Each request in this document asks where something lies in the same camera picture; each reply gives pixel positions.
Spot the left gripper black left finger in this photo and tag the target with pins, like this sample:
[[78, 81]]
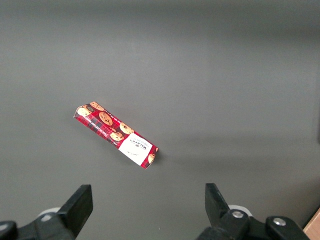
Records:
[[75, 210]]

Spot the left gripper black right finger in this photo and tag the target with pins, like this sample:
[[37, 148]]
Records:
[[217, 210]]

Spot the oak wooden drawer cabinet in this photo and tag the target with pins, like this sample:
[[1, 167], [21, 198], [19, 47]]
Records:
[[313, 227]]

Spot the red tartan cookie box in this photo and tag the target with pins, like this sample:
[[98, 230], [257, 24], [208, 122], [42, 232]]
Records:
[[112, 130]]

